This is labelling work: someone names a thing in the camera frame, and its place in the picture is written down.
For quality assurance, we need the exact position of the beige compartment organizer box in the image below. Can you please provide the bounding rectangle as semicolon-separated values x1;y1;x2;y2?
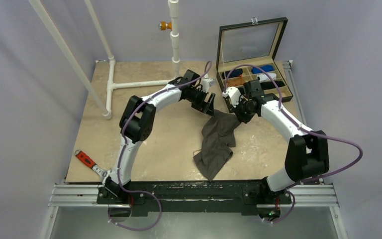
215;17;293;102

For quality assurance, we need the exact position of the brown rolled underwear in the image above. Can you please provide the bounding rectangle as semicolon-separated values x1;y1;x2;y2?
226;76;247;87

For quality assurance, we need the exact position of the black rolled underwear right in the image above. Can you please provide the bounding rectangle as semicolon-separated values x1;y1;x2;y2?
260;80;285;90

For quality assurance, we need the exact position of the red handled clamp tool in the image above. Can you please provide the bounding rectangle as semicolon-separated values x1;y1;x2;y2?
74;149;107;180

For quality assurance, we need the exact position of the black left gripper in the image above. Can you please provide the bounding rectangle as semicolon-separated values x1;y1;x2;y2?
187;88;214;117

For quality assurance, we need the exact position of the white pvc pipe frame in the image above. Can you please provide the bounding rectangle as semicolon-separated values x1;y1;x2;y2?
29;0;181;120

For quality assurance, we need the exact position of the blue rolled underwear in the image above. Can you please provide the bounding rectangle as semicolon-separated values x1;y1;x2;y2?
251;65;275;74

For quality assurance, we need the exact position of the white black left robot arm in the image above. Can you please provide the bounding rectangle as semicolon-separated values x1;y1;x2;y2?
103;70;215;204

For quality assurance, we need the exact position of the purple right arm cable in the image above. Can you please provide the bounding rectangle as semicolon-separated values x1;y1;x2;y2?
223;64;364;225

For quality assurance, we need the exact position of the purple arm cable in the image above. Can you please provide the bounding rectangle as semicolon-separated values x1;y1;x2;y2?
107;61;213;232
223;64;364;225

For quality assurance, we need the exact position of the orange knob on pipe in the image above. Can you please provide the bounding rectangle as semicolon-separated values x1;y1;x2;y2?
158;21;172;31

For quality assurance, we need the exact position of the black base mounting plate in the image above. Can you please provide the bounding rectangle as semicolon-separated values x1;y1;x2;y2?
96;180;291;218

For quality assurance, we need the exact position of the white rolled underwear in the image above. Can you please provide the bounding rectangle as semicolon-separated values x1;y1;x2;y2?
257;73;277;83

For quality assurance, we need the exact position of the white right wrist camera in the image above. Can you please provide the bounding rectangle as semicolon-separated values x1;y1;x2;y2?
222;87;241;113

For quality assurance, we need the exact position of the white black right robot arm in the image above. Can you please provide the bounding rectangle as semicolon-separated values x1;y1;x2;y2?
223;80;329;203

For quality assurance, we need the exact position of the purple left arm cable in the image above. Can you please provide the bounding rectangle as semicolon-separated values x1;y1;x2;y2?
107;61;213;232

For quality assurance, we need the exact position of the dark grey boxer underwear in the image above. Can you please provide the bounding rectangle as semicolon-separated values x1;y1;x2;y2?
193;110;241;181

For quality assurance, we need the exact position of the navy rolled underwear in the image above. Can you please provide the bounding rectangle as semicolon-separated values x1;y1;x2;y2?
222;68;243;79

